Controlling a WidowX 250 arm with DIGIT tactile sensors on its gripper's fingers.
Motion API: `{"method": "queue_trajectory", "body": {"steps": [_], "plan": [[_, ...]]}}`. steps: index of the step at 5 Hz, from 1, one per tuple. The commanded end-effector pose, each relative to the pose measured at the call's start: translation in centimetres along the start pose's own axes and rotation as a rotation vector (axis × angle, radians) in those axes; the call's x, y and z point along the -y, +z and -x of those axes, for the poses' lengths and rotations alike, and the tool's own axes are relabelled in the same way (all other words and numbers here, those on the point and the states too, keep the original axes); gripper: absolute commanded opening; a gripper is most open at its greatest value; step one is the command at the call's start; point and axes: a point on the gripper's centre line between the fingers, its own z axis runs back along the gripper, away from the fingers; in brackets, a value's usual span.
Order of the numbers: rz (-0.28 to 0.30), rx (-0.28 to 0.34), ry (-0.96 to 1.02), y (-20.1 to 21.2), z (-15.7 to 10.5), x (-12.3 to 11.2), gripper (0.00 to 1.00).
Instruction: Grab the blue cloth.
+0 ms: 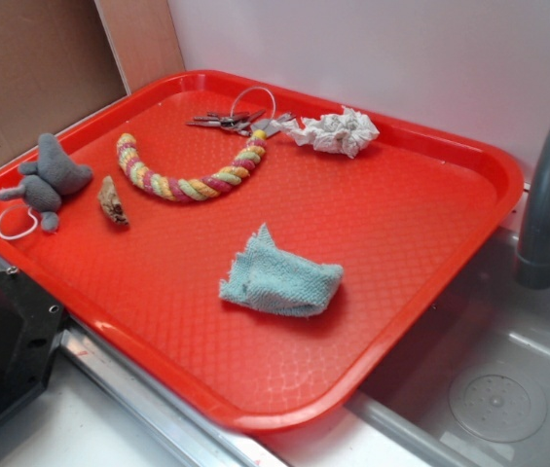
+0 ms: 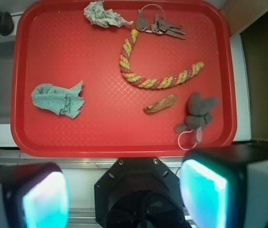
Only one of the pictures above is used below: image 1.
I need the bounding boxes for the light blue cloth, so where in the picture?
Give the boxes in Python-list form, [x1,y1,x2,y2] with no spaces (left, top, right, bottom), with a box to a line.
[219,224,344,318]

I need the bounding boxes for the red plastic tray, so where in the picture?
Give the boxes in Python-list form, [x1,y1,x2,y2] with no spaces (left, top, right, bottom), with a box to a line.
[0,71,523,432]

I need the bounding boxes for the crumpled white paper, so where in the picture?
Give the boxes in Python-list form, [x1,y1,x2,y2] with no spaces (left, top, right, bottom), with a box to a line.
[273,106,380,160]

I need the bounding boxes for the brown wood piece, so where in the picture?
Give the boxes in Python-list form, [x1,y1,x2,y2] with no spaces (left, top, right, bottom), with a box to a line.
[97,175,129,227]

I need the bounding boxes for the grey plush elephant toy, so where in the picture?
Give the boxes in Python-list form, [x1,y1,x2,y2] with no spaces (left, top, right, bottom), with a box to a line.
[0,133,93,233]

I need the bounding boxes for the grey plastic sink basin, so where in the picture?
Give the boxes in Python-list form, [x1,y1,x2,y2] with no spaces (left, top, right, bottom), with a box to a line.
[348,230,550,466]

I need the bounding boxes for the white elastic loop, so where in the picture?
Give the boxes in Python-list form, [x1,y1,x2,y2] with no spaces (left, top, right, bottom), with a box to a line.
[0,204,40,241]

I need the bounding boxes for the brown cardboard panel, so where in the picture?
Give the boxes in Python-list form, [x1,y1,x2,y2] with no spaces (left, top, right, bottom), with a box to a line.
[0,1,184,166]

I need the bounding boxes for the grey sink faucet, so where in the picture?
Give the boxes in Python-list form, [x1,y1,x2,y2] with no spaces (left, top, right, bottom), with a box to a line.
[513,71,550,291]

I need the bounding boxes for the multicolour twisted rope toy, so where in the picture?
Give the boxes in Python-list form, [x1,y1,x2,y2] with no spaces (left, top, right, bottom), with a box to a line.
[116,129,268,202]

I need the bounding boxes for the metal keys on ring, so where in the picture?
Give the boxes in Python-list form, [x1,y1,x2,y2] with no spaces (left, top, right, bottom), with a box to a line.
[185,86,296,140]

